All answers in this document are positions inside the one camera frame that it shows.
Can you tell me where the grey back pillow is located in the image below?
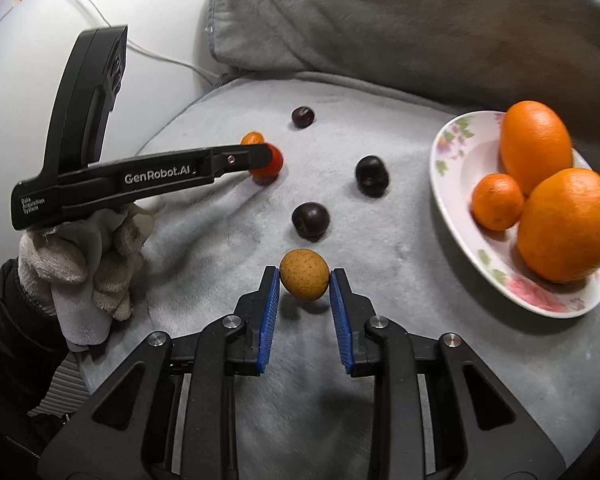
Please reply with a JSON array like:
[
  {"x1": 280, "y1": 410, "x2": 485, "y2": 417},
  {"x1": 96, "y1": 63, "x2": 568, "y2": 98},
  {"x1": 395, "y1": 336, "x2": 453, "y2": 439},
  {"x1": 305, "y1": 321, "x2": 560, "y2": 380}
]
[{"x1": 208, "y1": 0, "x2": 600, "y2": 172}]

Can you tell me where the large spotted orange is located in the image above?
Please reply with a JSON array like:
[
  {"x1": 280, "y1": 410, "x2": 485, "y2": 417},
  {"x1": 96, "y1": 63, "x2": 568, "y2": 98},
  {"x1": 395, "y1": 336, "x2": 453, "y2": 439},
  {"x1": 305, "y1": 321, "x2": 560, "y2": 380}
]
[{"x1": 516, "y1": 168, "x2": 600, "y2": 283}]

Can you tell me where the large smooth orange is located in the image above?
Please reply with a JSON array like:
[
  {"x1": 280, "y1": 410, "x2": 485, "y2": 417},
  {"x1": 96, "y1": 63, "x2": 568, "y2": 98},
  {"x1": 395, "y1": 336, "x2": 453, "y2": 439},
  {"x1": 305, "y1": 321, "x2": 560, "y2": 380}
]
[{"x1": 500, "y1": 101, "x2": 573, "y2": 195}]

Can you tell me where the dark cherry by plate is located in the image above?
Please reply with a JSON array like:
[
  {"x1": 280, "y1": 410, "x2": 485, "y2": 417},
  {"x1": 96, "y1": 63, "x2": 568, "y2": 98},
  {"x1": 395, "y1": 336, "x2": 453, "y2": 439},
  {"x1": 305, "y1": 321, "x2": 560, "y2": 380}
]
[{"x1": 355, "y1": 155, "x2": 390, "y2": 197}]

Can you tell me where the floral white plate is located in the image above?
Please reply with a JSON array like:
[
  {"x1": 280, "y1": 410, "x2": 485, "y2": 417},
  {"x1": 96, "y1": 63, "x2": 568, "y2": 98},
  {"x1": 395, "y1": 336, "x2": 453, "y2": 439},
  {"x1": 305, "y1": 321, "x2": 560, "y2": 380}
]
[{"x1": 429, "y1": 110, "x2": 600, "y2": 318}]

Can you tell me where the small mandarin orange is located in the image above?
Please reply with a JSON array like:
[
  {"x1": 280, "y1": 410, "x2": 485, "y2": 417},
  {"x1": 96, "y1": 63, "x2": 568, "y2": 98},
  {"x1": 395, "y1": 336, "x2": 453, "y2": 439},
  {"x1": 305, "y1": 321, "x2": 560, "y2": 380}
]
[{"x1": 470, "y1": 174, "x2": 524, "y2": 232}]

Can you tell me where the dark cherry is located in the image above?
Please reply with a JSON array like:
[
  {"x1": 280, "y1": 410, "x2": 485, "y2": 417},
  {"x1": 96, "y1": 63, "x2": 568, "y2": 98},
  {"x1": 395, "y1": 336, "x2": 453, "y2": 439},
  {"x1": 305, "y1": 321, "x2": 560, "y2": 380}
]
[
  {"x1": 291, "y1": 106, "x2": 315, "y2": 129},
  {"x1": 355, "y1": 155, "x2": 390, "y2": 197},
  {"x1": 291, "y1": 202, "x2": 330, "y2": 240}
]

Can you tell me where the red cherry tomato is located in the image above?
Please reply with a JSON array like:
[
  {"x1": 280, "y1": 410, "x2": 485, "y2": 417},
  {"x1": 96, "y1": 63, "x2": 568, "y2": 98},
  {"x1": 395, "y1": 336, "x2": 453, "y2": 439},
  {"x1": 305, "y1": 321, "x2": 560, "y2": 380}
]
[{"x1": 250, "y1": 144, "x2": 284, "y2": 180}]

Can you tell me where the white cable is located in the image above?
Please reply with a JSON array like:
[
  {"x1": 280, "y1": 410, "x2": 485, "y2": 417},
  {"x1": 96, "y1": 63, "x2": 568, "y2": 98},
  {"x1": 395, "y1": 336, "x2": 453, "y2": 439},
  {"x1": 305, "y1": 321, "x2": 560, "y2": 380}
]
[{"x1": 61, "y1": 0, "x2": 221, "y2": 86}]

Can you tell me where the small orange kumquat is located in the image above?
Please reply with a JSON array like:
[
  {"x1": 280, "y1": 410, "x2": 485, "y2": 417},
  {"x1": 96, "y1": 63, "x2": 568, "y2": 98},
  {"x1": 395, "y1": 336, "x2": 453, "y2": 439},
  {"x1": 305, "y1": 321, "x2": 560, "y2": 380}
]
[{"x1": 240, "y1": 131, "x2": 265, "y2": 145}]

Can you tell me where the tan loquat fruit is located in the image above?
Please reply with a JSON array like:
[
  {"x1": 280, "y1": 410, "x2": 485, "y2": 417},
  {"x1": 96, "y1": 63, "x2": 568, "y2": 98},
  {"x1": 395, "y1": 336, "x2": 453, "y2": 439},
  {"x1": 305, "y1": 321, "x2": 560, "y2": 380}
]
[{"x1": 279, "y1": 249, "x2": 329, "y2": 302}]

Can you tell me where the grey seat cushion blanket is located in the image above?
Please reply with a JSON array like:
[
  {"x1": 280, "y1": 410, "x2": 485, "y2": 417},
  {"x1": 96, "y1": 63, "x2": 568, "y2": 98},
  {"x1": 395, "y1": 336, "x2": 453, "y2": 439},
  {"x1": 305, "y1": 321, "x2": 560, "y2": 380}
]
[{"x1": 76, "y1": 70, "x2": 600, "y2": 480}]

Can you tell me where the left hand white glove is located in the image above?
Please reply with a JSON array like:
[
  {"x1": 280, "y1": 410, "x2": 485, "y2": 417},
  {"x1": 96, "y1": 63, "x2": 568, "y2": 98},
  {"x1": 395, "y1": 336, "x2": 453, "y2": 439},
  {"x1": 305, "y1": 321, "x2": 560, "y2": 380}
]
[{"x1": 18, "y1": 204, "x2": 155, "y2": 352}]

